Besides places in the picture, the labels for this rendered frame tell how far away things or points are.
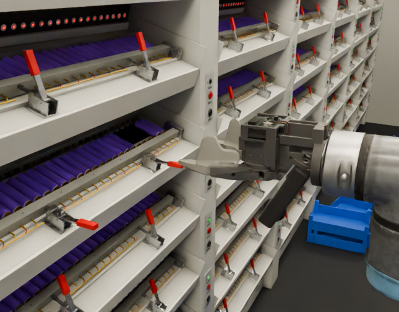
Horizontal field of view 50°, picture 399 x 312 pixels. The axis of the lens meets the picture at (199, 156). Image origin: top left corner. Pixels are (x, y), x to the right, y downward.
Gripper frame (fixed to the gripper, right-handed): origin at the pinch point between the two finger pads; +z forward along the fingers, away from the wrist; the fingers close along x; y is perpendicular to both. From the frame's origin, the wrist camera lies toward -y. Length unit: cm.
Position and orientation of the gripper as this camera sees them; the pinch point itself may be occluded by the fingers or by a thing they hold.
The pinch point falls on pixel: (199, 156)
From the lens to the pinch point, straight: 69.8
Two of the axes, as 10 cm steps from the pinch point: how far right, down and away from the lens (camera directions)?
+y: -0.3, -9.4, -3.5
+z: -8.9, -1.4, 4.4
